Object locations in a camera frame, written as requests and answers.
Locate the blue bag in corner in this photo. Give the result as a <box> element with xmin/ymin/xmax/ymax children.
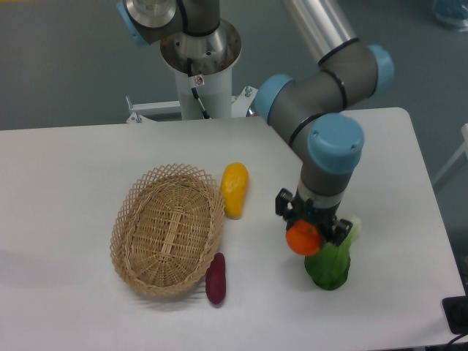
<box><xmin>432</xmin><ymin>0</ymin><xmax>467</xmax><ymax>32</ymax></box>

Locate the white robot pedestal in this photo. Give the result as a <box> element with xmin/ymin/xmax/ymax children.
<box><xmin>126</xmin><ymin>19</ymin><xmax>257</xmax><ymax>123</ymax></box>

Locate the woven wicker basket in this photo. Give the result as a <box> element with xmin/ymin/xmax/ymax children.
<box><xmin>110</xmin><ymin>164</ymin><xmax>224</xmax><ymax>297</ymax></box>

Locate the orange fruit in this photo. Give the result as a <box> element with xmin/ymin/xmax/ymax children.
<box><xmin>285</xmin><ymin>220</ymin><xmax>322</xmax><ymax>256</ymax></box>

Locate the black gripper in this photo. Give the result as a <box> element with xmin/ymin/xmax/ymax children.
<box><xmin>275</xmin><ymin>188</ymin><xmax>353</xmax><ymax>246</ymax></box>

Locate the black device at table edge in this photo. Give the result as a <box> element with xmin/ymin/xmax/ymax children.
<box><xmin>442</xmin><ymin>296</ymin><xmax>467</xmax><ymax>334</ymax></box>

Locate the yellow mango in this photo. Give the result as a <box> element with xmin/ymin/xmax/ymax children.
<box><xmin>221</xmin><ymin>162</ymin><xmax>249</xmax><ymax>219</ymax></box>

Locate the purple sweet potato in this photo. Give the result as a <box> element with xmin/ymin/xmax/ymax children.
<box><xmin>205</xmin><ymin>252</ymin><xmax>227</xmax><ymax>305</ymax></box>

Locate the white frame at right edge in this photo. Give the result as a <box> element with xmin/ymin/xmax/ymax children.
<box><xmin>431</xmin><ymin>124</ymin><xmax>467</xmax><ymax>192</ymax></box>

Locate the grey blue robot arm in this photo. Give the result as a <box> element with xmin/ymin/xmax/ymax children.
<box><xmin>117</xmin><ymin>1</ymin><xmax>394</xmax><ymax>246</ymax></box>

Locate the green bok choy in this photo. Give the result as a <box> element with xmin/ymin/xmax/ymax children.
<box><xmin>304</xmin><ymin>215</ymin><xmax>362</xmax><ymax>290</ymax></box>

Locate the black cable on pedestal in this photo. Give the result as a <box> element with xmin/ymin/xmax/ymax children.
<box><xmin>186</xmin><ymin>57</ymin><xmax>211</xmax><ymax>120</ymax></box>

